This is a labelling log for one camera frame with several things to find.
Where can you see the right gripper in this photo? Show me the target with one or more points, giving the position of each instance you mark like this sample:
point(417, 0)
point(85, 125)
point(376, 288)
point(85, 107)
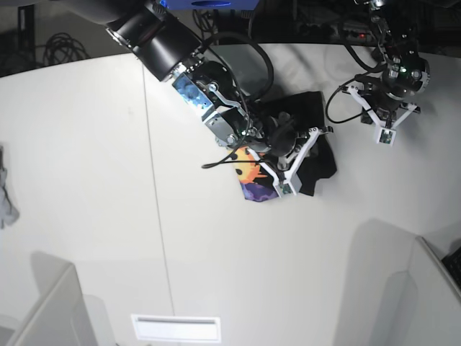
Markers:
point(282, 137)

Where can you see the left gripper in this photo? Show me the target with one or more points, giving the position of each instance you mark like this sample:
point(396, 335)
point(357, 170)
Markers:
point(379, 107)

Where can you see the black T-shirt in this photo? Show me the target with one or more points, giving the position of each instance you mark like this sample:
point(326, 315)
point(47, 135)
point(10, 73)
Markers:
point(321, 163)

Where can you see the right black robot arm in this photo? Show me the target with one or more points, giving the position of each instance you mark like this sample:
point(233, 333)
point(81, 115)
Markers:
point(173, 53)

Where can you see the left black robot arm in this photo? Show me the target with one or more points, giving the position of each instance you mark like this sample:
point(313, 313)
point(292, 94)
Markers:
point(399, 72)

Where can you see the black keyboard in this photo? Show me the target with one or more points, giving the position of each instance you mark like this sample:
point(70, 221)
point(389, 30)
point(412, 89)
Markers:
point(452, 263)

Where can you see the blue box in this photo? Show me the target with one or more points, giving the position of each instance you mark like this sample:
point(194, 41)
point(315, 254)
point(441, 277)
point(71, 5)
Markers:
point(210, 4)

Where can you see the white right partition panel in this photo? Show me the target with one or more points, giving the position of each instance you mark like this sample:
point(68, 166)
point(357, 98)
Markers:
point(420, 305)

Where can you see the white partition panel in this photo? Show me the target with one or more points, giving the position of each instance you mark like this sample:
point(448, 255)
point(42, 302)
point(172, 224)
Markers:
point(62, 314)
point(420, 305)

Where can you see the white left partition panel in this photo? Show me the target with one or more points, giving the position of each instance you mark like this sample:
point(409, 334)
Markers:
point(62, 314)

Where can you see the grey cloth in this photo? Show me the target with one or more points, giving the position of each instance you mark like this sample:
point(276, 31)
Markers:
point(9, 212)

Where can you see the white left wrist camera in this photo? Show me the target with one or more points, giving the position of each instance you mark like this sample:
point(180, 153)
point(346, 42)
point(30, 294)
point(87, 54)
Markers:
point(385, 134)

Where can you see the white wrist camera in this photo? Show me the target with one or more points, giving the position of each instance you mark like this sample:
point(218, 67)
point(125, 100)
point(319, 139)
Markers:
point(288, 182)
point(385, 134)

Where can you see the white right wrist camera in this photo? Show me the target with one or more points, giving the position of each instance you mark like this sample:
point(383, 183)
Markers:
point(288, 182)

